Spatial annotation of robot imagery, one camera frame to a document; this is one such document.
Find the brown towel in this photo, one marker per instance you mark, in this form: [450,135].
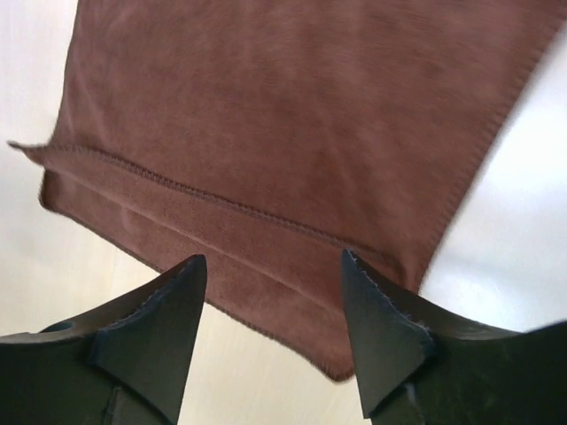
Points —
[272,135]

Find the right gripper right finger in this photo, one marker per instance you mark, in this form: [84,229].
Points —
[418,363]

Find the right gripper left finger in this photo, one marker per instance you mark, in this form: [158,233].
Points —
[124,362]

